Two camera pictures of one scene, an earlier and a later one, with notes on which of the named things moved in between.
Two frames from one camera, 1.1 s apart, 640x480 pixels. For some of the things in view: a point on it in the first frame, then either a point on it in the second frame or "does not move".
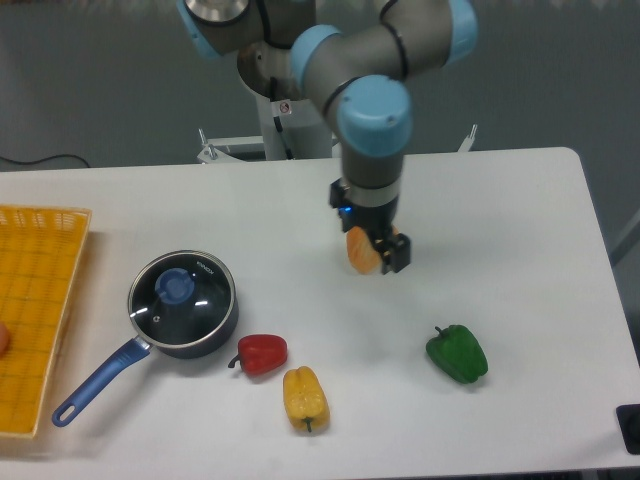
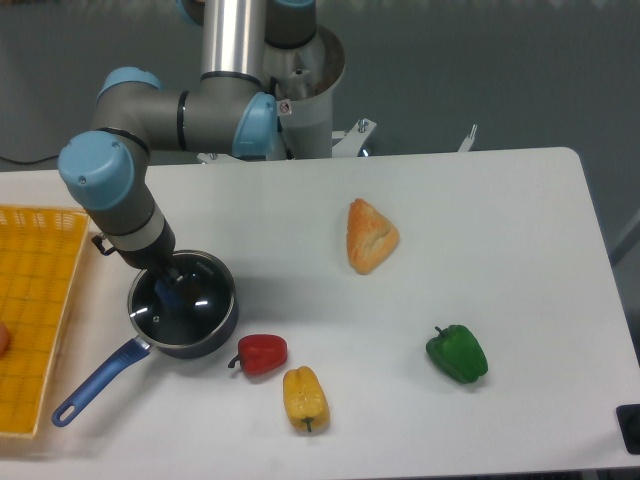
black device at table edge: x=628 y=421 does not move
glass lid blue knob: x=181 y=298 does not move
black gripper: x=395 y=251 -> x=157 y=255
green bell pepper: x=459 y=353 does not move
